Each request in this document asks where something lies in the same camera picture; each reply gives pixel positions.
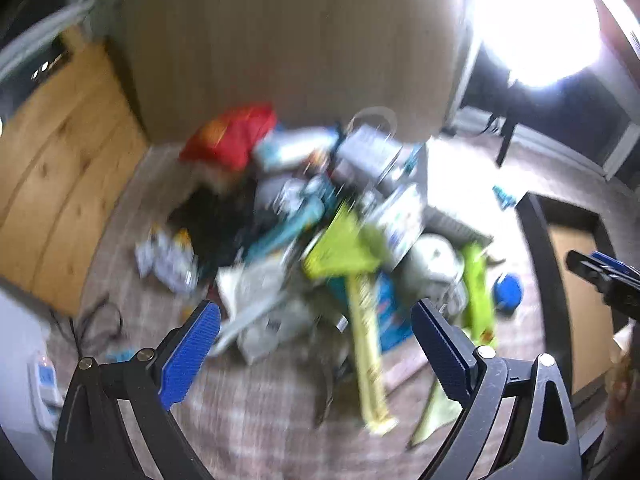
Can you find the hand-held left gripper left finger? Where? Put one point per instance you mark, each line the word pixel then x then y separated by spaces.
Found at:
pixel 192 350

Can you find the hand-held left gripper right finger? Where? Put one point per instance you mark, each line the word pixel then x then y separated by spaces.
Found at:
pixel 442 350

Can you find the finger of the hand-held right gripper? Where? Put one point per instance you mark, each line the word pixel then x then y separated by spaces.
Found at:
pixel 617 264
pixel 620 295

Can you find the white dome device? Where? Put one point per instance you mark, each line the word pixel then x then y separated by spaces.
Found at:
pixel 430 265

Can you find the black tray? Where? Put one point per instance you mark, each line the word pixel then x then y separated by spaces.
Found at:
pixel 535 240

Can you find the red snack bag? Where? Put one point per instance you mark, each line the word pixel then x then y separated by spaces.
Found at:
pixel 230 135

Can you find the pale green packet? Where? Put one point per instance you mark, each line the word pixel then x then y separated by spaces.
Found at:
pixel 435 415

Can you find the lime green packet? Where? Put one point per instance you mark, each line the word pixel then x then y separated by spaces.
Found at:
pixel 475 285

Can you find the pale yellow long packet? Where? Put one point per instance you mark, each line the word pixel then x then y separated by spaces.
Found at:
pixel 367 350

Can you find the blue round cap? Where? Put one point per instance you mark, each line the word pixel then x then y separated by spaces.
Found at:
pixel 508 292

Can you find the pink plaid rug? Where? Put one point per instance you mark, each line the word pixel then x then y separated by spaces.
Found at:
pixel 260 410

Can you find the white sachet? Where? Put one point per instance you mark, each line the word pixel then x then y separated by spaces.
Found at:
pixel 175 260
pixel 146 255

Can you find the white plastic packaging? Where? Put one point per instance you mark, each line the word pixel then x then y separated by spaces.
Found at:
pixel 260 285

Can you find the black pouch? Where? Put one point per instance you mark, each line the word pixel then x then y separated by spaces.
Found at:
pixel 215 225

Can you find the teal clothespin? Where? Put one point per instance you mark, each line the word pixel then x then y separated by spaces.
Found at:
pixel 504 196

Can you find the yellow-green packet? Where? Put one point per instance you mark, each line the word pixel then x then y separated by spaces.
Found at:
pixel 345 250

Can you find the white power strip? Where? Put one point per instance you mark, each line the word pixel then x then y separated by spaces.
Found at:
pixel 45 385

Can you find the teal tube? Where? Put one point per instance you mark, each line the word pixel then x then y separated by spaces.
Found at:
pixel 295 225

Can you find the black lamp stand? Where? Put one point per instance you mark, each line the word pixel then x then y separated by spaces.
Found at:
pixel 506 130

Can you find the grey box with label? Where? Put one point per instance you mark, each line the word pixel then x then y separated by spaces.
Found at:
pixel 365 152

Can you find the white lotion tube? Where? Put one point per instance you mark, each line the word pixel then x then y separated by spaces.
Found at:
pixel 295 147

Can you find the large cardboard box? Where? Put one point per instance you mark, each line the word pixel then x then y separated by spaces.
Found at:
pixel 290 50

